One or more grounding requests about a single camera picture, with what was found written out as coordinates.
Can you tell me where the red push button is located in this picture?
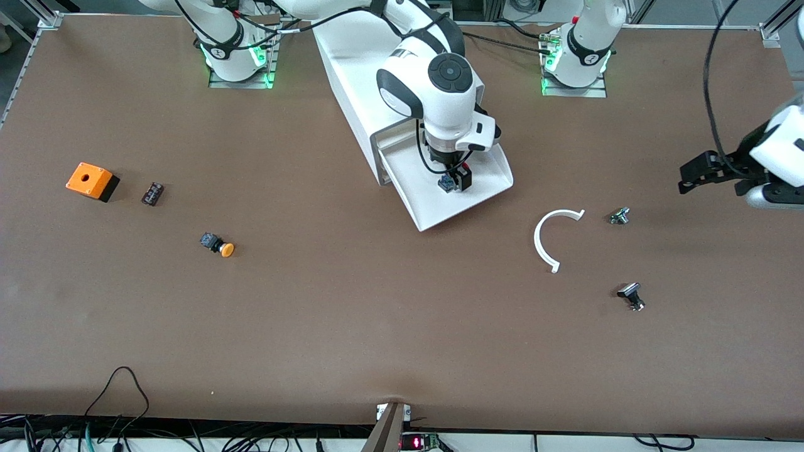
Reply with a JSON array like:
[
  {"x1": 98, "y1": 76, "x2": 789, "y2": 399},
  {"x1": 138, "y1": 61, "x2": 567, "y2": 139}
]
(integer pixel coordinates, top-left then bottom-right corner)
[{"x1": 438, "y1": 162, "x2": 470, "y2": 194}]

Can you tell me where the orange push button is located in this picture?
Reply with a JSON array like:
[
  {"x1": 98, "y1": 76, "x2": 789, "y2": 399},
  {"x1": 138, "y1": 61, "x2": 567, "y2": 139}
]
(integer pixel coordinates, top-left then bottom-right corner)
[{"x1": 200, "y1": 232, "x2": 236, "y2": 259}]

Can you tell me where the device with red display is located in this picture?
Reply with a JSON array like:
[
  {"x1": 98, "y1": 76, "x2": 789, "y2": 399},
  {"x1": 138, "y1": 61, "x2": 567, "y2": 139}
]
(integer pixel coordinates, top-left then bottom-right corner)
[{"x1": 399, "y1": 432, "x2": 442, "y2": 452}]

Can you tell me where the orange box with black base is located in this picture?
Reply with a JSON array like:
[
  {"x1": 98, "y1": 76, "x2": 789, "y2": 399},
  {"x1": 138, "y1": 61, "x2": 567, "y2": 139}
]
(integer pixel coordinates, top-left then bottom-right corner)
[{"x1": 65, "y1": 162, "x2": 121, "y2": 203}]

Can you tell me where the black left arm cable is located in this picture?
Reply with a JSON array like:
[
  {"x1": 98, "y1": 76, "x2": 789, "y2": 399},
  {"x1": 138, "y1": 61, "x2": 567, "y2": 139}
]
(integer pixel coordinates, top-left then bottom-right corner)
[{"x1": 703, "y1": 0, "x2": 743, "y2": 176}]

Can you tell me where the white curved plastic ring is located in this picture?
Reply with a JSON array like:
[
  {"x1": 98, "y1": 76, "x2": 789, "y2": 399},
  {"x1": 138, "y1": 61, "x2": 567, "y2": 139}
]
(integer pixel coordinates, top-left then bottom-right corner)
[{"x1": 534, "y1": 208, "x2": 586, "y2": 274}]

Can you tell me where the black base power cable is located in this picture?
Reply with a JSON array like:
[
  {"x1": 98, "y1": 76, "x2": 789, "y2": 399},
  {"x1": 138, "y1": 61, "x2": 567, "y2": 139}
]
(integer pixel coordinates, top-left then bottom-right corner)
[{"x1": 465, "y1": 18, "x2": 557, "y2": 57}]

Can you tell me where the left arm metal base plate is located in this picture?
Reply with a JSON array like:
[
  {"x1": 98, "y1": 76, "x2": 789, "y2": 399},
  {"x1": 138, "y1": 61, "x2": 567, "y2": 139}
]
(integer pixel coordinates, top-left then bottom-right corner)
[{"x1": 540, "y1": 31, "x2": 609, "y2": 99}]

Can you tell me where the aluminium frame profile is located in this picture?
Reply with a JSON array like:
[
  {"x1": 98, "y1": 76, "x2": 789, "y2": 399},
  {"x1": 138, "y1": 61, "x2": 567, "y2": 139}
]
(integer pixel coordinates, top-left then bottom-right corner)
[
  {"x1": 28, "y1": 0, "x2": 65, "y2": 30},
  {"x1": 759, "y1": 0, "x2": 804, "y2": 48}
]

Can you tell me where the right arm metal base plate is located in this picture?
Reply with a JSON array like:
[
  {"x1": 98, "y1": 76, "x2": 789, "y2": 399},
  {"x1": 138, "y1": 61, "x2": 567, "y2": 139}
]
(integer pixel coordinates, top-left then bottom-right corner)
[{"x1": 209, "y1": 16, "x2": 278, "y2": 90}]

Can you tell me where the brown camera mount pole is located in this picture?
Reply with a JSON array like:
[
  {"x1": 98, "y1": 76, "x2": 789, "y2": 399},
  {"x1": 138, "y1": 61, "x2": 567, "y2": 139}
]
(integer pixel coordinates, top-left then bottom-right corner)
[{"x1": 361, "y1": 402, "x2": 410, "y2": 452}]

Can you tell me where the thin black looped cable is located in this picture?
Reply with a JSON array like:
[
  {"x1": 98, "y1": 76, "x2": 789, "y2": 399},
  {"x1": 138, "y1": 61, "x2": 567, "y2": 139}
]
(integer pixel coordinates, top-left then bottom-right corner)
[{"x1": 84, "y1": 367, "x2": 151, "y2": 434}]

